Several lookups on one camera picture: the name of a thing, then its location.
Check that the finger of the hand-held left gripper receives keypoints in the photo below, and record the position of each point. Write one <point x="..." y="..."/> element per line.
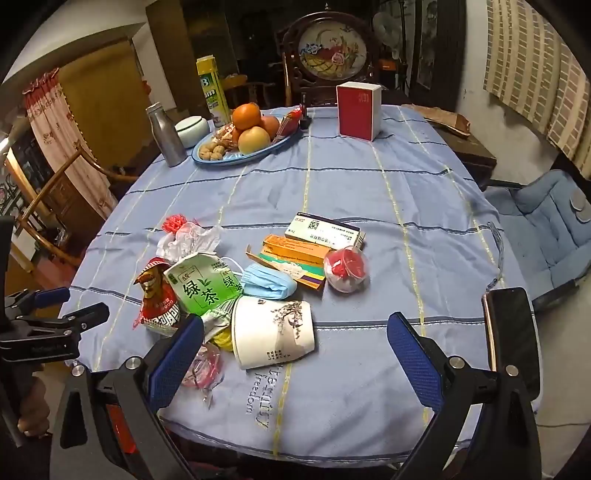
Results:
<point x="48" y="297"/>
<point x="83" y="319"/>

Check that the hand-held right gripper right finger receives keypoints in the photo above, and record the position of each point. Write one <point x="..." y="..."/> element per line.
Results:
<point x="415" y="360"/>

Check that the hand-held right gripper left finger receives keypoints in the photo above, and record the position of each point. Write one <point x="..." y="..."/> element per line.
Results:
<point x="178" y="355"/>

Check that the pink printed plastic wrapper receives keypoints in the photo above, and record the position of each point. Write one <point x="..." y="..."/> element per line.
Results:
<point x="203" y="369"/>

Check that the yellow wrapper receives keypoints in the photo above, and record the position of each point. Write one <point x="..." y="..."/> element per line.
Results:
<point x="222" y="338"/>

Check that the red snack bag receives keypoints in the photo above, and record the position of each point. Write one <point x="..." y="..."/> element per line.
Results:
<point x="157" y="295"/>

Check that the green tea carton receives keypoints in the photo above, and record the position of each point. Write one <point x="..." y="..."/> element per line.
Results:
<point x="198" y="288"/>

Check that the white printed paper cup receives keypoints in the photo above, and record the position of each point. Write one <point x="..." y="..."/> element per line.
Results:
<point x="272" y="330"/>

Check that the red item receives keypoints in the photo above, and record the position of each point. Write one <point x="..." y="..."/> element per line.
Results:
<point x="346" y="270"/>

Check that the blue face mask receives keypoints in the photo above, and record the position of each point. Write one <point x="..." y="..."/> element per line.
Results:
<point x="268" y="282"/>

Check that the clear plastic wrap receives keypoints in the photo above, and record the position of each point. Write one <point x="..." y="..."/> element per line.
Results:
<point x="194" y="240"/>

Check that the red foam fruit net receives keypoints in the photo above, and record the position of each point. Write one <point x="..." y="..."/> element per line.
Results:
<point x="175" y="225"/>

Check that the orange medicine box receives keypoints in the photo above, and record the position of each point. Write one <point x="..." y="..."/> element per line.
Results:
<point x="291" y="249"/>

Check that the white medicine box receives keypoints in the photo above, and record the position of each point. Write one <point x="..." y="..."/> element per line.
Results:
<point x="323" y="230"/>

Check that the person's left hand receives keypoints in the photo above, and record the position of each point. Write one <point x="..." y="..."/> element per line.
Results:
<point x="34" y="406"/>

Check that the black smartphone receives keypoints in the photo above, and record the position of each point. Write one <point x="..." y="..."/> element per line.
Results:
<point x="510" y="323"/>

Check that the dark display cabinet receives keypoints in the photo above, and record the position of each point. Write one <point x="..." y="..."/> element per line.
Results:
<point x="25" y="166"/>

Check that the blue striped tablecloth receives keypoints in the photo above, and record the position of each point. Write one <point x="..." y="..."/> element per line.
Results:
<point x="369" y="207"/>

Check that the pink floral curtain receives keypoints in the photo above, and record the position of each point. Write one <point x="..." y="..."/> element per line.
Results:
<point x="64" y="134"/>

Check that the blue cushioned chair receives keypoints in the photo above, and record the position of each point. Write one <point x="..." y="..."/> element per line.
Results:
<point x="545" y="221"/>

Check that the silver metal bottle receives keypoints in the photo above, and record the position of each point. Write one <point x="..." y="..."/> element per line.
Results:
<point x="166" y="138"/>

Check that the blue fruit plate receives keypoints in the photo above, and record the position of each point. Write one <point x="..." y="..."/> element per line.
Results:
<point x="240" y="159"/>

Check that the pile of walnuts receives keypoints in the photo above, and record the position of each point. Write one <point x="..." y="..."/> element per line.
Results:
<point x="212" y="151"/>

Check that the dark wooden side table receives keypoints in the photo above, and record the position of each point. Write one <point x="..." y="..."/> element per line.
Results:
<point x="466" y="157"/>

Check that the white ceramic jar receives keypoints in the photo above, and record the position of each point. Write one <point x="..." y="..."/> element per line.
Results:
<point x="191" y="129"/>

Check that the clear wrapped snacks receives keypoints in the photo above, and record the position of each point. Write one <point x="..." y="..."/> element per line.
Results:
<point x="225" y="136"/>

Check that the yellow apple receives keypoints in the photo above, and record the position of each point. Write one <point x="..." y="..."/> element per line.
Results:
<point x="254" y="140"/>

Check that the brown paper bag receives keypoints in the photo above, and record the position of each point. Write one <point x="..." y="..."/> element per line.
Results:
<point x="443" y="121"/>

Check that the small red orange fruit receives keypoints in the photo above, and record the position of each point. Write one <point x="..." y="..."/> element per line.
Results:
<point x="271" y="125"/>

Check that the orange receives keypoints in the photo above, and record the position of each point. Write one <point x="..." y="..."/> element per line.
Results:
<point x="247" y="116"/>

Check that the red snack stick packet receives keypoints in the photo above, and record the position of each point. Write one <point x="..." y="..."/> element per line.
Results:
<point x="286" y="124"/>

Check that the red box with white sides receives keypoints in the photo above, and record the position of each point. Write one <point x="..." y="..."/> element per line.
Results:
<point x="355" y="110"/>

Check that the tall yellow green carton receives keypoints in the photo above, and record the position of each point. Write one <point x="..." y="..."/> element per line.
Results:
<point x="212" y="92"/>

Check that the round embroidered table screen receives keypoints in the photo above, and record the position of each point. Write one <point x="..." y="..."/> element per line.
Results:
<point x="328" y="50"/>

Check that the beige checkered hanging cloth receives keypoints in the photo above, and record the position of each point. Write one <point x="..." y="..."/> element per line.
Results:
<point x="531" y="55"/>

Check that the standing fan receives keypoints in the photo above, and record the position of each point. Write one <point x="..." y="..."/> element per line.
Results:
<point x="385" y="27"/>

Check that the wooden chair with curved rail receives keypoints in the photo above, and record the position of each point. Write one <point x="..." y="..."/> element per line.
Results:
<point x="44" y="247"/>

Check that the dark framed wall painting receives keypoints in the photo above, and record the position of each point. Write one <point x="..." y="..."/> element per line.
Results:
<point x="429" y="46"/>

